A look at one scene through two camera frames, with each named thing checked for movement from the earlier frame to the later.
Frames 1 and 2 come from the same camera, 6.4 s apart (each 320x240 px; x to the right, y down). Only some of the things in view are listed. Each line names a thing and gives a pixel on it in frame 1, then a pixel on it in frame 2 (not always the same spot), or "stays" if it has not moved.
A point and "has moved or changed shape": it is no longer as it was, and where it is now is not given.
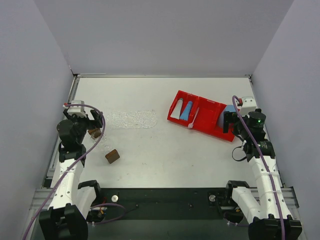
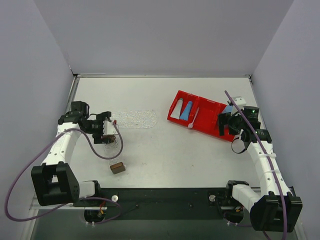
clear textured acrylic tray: x=132 y=119 stays
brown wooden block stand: x=112 y=156 to x=117 y=168
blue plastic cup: x=228 y=108 stays
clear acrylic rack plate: x=102 y=140 has moved or changed shape
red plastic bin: x=208 y=118 stays
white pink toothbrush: x=190 y=125 stays
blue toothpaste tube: x=186 y=113 stays
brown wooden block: x=96 y=132 has moved or changed shape
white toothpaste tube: x=176 y=113 stays
